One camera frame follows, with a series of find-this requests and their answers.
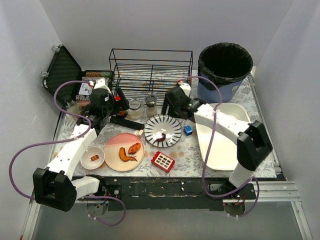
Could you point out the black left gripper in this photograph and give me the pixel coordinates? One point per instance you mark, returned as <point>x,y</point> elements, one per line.
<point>119,100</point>

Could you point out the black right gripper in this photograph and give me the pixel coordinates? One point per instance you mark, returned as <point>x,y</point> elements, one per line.
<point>170,95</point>

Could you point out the round glass jar with powder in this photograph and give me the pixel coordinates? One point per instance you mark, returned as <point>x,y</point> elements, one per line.
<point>136,109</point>

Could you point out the glass salt grinder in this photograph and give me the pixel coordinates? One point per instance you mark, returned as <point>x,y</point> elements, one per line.
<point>151,105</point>

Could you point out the dark sauce glass bottle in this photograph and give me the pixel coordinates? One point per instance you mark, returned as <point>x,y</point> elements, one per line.
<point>73,106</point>

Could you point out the red lid chili sauce jar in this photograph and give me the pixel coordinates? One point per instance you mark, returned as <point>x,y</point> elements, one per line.
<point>122,114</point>

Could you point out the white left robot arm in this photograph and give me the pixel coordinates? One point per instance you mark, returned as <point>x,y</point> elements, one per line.
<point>53,185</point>

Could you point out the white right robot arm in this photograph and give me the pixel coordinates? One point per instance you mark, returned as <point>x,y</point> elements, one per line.
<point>251,139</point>

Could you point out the black rhinestone microphone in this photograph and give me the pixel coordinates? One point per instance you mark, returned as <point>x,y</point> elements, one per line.
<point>126,123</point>

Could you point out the blue striped white plate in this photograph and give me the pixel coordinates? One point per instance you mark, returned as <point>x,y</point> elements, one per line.
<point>158,124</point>

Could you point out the blue toy brick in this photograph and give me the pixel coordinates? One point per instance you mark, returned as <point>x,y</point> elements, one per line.
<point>187,130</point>

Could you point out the dark red chili pepper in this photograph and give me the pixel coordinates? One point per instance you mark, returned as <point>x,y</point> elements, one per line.
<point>162,138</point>

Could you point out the pink white plate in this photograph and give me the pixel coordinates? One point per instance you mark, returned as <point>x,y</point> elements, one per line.
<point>112,147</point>

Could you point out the purple poker chip stack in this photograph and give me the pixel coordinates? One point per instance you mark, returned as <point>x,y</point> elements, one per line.
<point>89,78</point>

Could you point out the red tan poker chip stack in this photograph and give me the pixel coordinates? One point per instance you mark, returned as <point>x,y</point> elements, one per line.
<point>98,74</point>

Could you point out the red orange food piece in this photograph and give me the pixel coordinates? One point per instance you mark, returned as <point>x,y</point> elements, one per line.
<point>134,148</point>

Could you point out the orange food slice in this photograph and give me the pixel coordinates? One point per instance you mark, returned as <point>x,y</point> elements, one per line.
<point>123,156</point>

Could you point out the small sausage piece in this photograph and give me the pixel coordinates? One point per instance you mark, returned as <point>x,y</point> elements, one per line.
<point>94,158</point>

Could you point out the red toy window block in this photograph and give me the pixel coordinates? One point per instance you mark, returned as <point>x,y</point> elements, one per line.
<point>163,162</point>

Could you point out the small white bowl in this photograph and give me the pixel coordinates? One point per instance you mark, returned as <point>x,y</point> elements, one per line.
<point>91,151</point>

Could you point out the blue bin with black bag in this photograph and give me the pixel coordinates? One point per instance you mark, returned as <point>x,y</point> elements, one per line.
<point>222,67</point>

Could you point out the black poker chip case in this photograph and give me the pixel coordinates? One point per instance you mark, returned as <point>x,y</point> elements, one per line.
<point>64,68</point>

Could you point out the white rectangular basin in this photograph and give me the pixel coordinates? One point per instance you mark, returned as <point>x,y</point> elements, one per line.
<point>223,152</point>

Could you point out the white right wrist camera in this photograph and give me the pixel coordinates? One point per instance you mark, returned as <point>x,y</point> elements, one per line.
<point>186,88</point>

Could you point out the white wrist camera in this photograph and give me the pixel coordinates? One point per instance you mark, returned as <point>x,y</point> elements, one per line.
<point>101,83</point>
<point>186,88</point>

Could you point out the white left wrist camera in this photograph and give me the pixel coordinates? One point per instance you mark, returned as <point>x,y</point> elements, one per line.
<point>101,83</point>

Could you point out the black wire rack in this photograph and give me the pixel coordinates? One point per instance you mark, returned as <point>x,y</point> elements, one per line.
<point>143,72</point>

